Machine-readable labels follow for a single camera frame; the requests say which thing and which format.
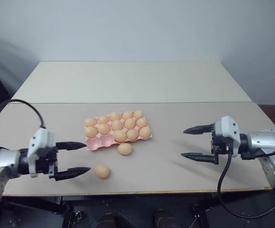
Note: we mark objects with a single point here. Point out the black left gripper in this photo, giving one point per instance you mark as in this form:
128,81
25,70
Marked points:
46,164

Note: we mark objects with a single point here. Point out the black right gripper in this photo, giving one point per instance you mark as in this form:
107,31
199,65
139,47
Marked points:
220,146

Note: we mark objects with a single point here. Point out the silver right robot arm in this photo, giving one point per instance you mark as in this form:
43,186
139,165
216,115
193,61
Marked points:
268,140

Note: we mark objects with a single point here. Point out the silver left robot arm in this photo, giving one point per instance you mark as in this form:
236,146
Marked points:
6,159

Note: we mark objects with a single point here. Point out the pink egg tray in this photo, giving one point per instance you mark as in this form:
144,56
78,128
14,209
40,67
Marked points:
99,142

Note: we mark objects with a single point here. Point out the brown egg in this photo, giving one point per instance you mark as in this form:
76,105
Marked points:
124,149
138,114
141,122
132,134
145,132
120,136
115,116
103,119
104,129
127,115
91,132
130,123
116,125
90,122
102,171

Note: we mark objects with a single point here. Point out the dark rounded shape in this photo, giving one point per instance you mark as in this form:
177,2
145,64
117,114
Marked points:
107,221
164,218

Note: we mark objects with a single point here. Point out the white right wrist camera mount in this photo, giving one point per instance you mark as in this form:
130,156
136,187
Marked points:
226,128

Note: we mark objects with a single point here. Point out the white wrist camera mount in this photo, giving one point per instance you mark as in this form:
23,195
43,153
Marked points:
226,128
40,139

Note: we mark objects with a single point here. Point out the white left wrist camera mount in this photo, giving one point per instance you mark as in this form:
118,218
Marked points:
40,139

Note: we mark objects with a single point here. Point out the black table frame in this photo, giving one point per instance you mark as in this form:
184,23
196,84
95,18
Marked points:
137,204

